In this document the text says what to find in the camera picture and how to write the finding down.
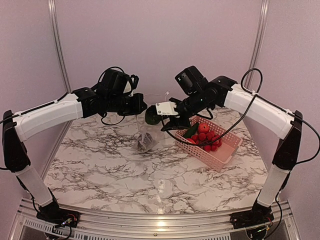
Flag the pink perforated plastic basket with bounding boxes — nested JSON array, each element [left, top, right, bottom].
[[175, 116, 243, 172]]

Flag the clear pink zip top bag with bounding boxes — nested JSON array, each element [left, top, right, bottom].
[[132, 93, 168, 154]]

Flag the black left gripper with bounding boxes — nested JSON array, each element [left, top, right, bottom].
[[105, 92, 147, 116]]

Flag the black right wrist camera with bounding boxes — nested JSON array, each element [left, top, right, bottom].
[[174, 65, 209, 96]]

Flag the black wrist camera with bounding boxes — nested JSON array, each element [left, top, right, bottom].
[[174, 65, 209, 96], [95, 68, 139, 99]]

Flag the orange red mango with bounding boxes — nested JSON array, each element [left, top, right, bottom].
[[186, 138, 198, 145]]

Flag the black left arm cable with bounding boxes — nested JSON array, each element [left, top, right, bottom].
[[91, 66, 140, 126]]

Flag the aluminium frame post right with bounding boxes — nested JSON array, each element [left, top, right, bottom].
[[248, 0, 270, 76]]

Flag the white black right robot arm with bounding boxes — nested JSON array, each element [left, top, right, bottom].
[[155, 75, 303, 224]]

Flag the red apple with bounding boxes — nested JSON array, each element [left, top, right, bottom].
[[197, 123, 210, 134]]

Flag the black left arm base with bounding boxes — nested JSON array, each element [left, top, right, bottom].
[[36, 202, 80, 228]]

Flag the green avocado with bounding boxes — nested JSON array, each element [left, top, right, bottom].
[[144, 105, 162, 126]]

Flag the aluminium front rail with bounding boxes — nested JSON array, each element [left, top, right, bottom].
[[8, 198, 301, 240]]

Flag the green cucumber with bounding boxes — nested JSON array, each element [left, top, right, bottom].
[[183, 122, 199, 139]]

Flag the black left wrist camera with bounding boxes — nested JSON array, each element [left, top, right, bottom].
[[95, 68, 139, 99]]

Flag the aluminium frame post left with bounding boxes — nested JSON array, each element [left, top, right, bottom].
[[48, 0, 72, 93]]

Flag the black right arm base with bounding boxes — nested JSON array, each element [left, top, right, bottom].
[[230, 200, 274, 229]]

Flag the aluminium frame post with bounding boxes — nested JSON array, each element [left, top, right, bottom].
[[248, 0, 270, 76], [48, 0, 72, 93]]

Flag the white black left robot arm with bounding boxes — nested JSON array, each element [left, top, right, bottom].
[[1, 87, 147, 223]]

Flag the dark purple eggplant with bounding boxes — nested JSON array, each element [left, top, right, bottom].
[[133, 132, 156, 153]]

